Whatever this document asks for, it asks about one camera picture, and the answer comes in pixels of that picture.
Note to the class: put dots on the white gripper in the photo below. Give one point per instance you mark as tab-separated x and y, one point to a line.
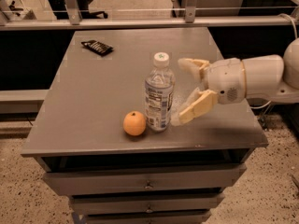
224	79

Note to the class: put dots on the clear plastic water bottle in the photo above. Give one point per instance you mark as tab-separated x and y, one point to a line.
159	89

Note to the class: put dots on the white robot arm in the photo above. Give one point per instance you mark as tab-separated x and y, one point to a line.
272	78

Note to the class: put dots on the orange fruit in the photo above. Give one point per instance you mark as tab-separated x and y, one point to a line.
134	123

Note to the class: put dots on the grey drawer cabinet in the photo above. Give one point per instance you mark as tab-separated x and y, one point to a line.
79	126

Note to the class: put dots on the black snack wrapper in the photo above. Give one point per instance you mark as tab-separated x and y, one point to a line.
97	47

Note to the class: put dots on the bottom grey drawer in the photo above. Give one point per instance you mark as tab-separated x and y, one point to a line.
178	217

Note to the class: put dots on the grey drawer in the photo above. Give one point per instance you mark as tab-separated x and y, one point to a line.
146	203
148	179
178	217

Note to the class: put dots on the middle grey drawer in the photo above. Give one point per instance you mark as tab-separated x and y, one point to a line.
146	203

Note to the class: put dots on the top grey drawer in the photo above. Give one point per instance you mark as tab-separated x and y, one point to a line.
148	179

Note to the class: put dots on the metal railing frame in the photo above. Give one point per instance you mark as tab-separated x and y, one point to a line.
38	15

